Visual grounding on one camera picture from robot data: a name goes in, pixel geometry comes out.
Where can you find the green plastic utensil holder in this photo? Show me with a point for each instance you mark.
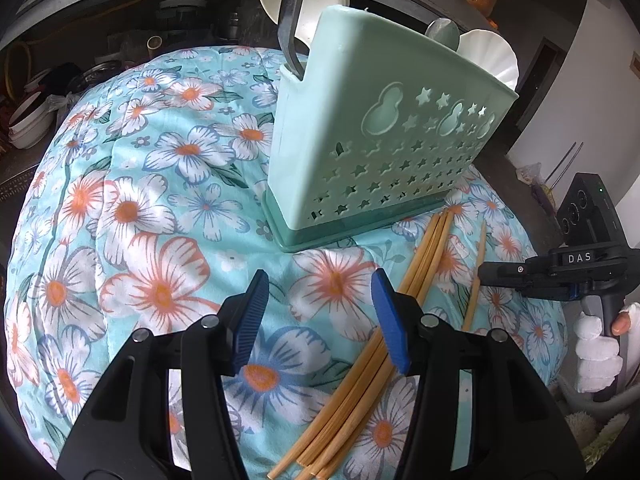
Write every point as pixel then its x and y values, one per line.
pixel 375 170

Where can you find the dark pans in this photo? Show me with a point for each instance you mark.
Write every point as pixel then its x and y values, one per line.
pixel 97 77

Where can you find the white scalloped spoon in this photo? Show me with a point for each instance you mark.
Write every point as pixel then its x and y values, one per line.
pixel 492 57

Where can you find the metal spoon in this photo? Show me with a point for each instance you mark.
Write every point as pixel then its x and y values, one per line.
pixel 294 20
pixel 442 32

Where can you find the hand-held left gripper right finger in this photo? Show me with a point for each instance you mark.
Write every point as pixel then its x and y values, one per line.
pixel 392 320

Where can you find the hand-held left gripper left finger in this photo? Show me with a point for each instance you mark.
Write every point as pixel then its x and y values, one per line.
pixel 250 320

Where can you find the stack of white bowls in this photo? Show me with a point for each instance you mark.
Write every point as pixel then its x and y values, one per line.
pixel 30 122

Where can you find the floral blanket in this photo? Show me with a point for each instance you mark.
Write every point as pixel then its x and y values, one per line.
pixel 150 210

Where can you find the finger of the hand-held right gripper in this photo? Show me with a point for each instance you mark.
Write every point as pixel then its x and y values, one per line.
pixel 510 274

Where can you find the person's right hand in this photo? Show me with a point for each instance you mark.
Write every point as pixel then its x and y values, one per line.
pixel 595 355

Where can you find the wooden chopstick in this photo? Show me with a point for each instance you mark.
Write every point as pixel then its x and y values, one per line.
pixel 481 245
pixel 348 410
pixel 336 410
pixel 360 410
pixel 324 410
pixel 371 410

